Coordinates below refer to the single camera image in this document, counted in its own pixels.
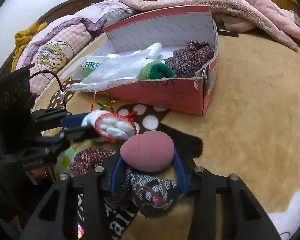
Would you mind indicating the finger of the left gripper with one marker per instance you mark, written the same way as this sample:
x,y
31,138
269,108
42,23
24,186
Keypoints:
x,y
73,121
79,134

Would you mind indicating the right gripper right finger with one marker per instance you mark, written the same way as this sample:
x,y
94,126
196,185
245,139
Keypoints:
x,y
243,217

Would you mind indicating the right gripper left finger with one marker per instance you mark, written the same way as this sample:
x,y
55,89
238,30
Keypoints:
x,y
56,215

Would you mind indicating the maroon knit glove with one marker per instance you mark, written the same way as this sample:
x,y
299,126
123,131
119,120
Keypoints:
x,y
89,158
187,61

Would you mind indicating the white sock bundle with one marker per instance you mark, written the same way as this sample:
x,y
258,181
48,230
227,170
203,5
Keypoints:
x,y
110,126

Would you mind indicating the green white sock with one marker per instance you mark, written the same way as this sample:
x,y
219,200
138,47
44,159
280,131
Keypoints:
x,y
91,63
155,71

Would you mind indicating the pink sock ball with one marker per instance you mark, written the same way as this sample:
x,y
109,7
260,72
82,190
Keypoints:
x,y
151,151

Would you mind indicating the dark patterned sock ball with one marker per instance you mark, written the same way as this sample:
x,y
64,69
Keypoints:
x,y
154,195

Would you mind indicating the person's hand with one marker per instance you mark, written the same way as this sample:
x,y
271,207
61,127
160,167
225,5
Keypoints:
x,y
39,174

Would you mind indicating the smartphone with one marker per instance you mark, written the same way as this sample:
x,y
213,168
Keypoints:
x,y
80,231

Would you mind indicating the wooden headboard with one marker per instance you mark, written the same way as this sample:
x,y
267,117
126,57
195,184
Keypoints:
x,y
63,9

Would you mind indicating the pink checked cartoon pillow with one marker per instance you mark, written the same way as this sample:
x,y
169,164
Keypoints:
x,y
54,46

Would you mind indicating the yellow knit garment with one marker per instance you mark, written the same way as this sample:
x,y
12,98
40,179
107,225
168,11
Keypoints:
x,y
22,39

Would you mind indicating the purple ruffled pillow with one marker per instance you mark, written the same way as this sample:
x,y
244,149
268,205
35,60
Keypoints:
x,y
102,14

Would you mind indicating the red cardboard shoe box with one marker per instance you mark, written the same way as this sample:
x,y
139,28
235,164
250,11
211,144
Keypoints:
x,y
173,28

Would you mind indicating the long pink bolster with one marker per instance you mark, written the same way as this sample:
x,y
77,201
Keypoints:
x,y
141,5

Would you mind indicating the pink quilted blanket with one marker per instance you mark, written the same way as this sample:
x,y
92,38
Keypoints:
x,y
243,15

